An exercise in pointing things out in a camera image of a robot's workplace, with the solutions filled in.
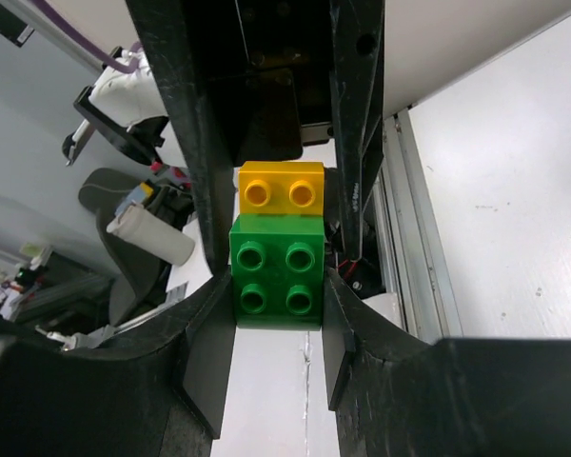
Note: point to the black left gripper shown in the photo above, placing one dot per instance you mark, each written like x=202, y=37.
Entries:
x=264, y=66

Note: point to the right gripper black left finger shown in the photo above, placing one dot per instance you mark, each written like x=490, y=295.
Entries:
x=158, y=389

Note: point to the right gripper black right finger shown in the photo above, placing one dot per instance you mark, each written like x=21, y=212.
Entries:
x=395, y=395

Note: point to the green curved lego brick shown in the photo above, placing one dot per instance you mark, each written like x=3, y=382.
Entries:
x=277, y=268

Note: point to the light tan lego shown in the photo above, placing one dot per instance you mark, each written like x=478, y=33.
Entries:
x=282, y=188

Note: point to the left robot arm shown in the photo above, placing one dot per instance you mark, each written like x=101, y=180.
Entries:
x=125, y=106

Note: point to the aluminium frame rail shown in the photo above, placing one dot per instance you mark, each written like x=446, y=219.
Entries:
x=427, y=301

